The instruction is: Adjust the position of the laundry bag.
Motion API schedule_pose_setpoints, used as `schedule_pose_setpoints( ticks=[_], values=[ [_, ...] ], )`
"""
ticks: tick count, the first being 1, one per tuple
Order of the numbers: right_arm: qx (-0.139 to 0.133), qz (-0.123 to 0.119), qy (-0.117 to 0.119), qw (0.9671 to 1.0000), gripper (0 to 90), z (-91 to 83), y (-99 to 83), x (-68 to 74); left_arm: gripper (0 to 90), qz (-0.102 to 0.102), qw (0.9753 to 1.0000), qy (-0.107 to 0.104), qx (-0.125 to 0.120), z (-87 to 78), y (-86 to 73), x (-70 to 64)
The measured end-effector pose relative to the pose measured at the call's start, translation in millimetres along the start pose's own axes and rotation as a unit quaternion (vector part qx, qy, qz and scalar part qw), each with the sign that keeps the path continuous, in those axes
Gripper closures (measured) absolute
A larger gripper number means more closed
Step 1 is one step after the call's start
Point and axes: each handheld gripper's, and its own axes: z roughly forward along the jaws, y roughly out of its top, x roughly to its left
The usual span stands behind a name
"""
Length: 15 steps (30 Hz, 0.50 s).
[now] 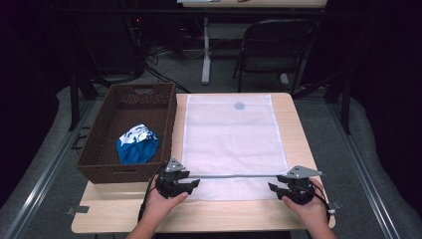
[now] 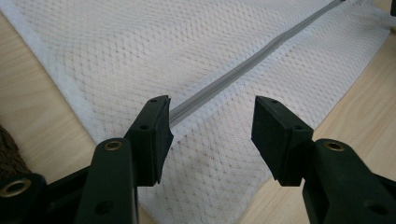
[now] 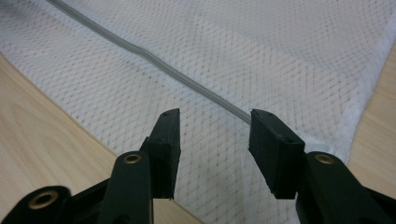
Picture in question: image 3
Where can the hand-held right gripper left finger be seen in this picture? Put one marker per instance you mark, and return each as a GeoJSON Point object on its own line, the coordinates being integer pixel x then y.
{"type": "Point", "coordinates": [165, 149]}

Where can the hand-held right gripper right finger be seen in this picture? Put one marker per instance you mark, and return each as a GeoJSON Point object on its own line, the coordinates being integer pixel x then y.
{"type": "Point", "coordinates": [275, 155]}

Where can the white mesh laundry bag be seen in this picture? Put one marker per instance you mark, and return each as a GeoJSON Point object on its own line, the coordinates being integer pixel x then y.
{"type": "Point", "coordinates": [249, 62]}

